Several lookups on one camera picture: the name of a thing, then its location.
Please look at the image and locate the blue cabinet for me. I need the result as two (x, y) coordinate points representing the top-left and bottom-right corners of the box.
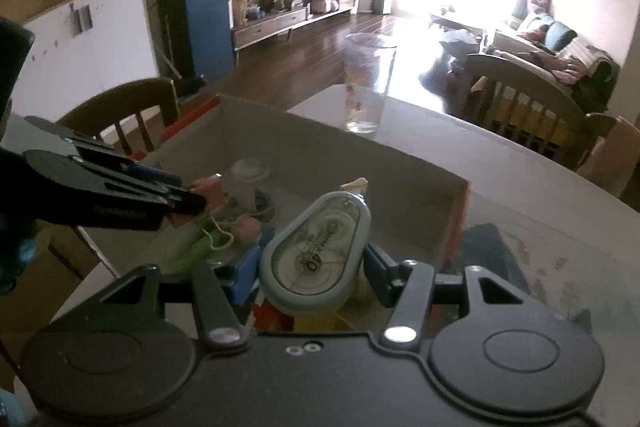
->
(157, 0), (236, 82)

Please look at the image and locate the light wooden chair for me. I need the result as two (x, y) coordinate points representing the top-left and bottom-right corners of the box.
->
(575, 112), (640, 202)
(462, 53), (588, 170)

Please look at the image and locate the white cabinet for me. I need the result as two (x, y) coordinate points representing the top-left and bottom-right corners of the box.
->
(22, 0), (158, 108)

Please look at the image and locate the orange cardboard box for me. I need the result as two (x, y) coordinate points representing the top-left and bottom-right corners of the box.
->
(80, 94), (472, 333)

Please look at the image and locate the blue printed table mat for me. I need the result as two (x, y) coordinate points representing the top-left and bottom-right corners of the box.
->
(450, 187), (640, 328)

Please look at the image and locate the striped sofa blanket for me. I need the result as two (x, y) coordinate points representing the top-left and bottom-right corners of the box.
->
(560, 37), (618, 88)

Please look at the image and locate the dark wooden chair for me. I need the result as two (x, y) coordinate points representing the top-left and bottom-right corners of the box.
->
(57, 77), (181, 158)

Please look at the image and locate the beige sofa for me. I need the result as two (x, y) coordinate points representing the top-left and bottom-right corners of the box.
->
(487, 9), (621, 112)

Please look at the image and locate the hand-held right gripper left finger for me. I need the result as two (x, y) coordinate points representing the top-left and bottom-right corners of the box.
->
(100, 252), (263, 353)

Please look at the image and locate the person's left hand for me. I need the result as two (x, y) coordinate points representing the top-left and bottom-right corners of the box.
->
(0, 232), (41, 295)

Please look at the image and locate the small tape roll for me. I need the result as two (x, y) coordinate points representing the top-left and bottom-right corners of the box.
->
(252, 193), (278, 222)

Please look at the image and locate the pink pig toy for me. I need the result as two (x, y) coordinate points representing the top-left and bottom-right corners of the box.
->
(191, 176), (224, 210)

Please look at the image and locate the clear glass vase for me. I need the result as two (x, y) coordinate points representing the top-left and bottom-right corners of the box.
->
(342, 32), (398, 135)

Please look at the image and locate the pink round case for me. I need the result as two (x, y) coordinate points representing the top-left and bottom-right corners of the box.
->
(234, 214), (262, 244)

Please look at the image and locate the round coffee table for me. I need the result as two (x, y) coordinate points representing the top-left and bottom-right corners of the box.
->
(427, 7), (488, 38)

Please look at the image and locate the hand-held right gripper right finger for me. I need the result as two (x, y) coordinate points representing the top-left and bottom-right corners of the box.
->
(364, 244), (533, 350)

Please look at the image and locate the wooden tv cabinet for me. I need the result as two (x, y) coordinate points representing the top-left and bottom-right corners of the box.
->
(232, 0), (358, 50)

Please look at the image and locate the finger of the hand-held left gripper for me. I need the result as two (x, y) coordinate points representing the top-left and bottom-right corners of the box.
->
(102, 177), (208, 229)
(24, 116), (183, 188)

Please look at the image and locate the grey bean bag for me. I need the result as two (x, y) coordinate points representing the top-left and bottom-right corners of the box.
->
(439, 29), (483, 58)

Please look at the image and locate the white bottle silver cap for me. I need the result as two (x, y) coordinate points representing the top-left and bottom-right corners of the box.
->
(231, 158), (273, 208)

